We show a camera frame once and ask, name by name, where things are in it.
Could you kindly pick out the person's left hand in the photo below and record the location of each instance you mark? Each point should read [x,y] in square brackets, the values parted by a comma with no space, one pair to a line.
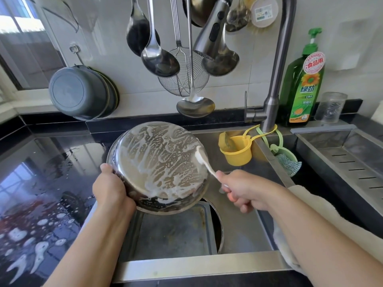
[112,191]

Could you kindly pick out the person's right hand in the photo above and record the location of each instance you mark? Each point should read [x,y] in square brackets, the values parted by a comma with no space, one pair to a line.
[248,189]

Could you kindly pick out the round steel pan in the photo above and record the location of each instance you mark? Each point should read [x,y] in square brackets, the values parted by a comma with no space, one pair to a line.
[216,227]

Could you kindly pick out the white cleaning brush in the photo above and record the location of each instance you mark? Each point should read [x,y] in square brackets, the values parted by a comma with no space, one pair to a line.
[203,159]

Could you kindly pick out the round steel basin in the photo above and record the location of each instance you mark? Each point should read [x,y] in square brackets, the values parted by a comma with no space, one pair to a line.
[158,161]

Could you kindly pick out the rectangular steel tray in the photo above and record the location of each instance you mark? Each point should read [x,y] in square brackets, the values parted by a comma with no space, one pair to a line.
[170,236]

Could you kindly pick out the person's right forearm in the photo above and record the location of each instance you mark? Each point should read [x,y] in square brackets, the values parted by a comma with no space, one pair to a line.
[326,242]

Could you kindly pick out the person's left forearm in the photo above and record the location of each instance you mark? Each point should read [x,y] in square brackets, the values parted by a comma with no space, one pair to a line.
[87,257]

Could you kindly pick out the stainless steel sink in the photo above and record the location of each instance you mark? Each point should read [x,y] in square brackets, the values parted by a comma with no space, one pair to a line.
[251,230]

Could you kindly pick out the yellow hanging sink cup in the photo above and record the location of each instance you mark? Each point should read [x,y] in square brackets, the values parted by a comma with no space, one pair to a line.
[235,149]

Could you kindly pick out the green hanging sponge holder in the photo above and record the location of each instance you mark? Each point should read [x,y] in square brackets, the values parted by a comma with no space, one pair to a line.
[287,158]

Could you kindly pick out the white dish rag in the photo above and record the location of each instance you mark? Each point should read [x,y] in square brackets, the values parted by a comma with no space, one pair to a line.
[293,248]

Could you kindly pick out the dark green hanging basin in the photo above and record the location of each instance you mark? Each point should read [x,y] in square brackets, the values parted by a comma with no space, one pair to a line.
[112,93]

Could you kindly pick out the grey hanging basin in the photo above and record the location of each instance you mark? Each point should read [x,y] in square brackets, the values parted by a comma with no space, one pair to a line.
[79,92]

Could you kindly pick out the green dish soap bottle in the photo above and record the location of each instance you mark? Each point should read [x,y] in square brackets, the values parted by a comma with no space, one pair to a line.
[305,92]

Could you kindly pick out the clear plastic cup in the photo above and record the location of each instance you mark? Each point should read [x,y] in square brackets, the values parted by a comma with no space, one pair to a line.
[331,108]

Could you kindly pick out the steel gooseneck faucet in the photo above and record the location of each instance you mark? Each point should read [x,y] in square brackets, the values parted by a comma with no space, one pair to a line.
[278,56]

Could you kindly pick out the steel soup ladle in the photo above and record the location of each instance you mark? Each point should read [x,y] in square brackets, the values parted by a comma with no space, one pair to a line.
[160,61]

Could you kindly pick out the hanging steel ladles and skimmer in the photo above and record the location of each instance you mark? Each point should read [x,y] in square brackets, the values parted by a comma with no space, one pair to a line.
[139,34]

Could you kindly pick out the white dish brush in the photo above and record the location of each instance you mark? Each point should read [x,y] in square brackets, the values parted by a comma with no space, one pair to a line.
[264,13]

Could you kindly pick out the white hanging cloth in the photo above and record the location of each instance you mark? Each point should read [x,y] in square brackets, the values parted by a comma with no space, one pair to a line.
[60,12]

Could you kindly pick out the steel wall hook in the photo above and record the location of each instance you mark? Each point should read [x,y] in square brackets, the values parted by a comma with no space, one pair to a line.
[76,53]

